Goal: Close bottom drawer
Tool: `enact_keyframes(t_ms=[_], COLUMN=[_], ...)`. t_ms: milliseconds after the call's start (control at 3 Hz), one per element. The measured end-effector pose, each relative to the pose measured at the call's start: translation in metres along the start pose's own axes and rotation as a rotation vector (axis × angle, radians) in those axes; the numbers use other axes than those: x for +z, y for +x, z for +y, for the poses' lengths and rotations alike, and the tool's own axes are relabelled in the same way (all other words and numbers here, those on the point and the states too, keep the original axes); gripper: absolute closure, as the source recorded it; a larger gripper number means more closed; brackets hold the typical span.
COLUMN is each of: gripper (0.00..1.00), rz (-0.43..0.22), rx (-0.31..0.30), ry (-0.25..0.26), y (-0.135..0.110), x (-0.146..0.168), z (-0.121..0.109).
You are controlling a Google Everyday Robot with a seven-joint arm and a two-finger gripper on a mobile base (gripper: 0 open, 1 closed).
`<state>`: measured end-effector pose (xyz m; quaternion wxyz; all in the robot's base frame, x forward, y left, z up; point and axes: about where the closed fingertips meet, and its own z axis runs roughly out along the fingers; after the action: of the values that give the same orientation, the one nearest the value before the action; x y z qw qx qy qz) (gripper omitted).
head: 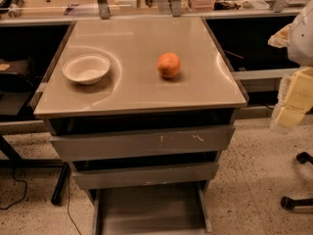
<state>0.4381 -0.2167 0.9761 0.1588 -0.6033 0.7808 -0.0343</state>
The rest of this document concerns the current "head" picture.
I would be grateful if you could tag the padded gripper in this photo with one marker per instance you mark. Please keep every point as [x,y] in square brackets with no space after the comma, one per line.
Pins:
[302,43]

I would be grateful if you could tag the grey bottom drawer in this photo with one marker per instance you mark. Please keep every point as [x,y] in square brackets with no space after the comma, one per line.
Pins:
[168,209]

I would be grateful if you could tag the grey drawer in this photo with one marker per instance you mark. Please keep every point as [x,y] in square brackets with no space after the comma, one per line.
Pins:
[142,143]
[146,175]
[168,209]

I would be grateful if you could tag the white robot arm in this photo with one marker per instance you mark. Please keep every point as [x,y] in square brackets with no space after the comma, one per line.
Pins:
[297,37]

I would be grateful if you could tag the grey drawer cabinet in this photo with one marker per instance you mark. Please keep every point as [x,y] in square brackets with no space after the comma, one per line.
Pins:
[132,96]

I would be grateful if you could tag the grey top drawer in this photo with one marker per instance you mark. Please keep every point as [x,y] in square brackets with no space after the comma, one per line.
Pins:
[142,143]

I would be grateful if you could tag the grey middle drawer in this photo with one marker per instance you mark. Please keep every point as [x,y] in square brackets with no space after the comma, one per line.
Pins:
[146,175]

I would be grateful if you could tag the black office chair base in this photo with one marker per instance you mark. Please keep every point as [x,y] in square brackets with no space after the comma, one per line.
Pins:
[290,204]

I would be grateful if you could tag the orange fruit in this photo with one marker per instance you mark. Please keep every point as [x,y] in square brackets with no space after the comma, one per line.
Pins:
[168,65]

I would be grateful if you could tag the white paper bowl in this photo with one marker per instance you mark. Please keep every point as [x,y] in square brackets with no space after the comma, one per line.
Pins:
[86,69]

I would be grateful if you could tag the black table leg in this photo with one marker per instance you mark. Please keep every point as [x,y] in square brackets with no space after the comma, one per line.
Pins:
[57,195]

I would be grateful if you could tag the dark box with label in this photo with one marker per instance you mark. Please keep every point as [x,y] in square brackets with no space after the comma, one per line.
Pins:
[15,76]

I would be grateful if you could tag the metal frame post left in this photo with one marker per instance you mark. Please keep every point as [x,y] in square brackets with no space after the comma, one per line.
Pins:
[104,10]

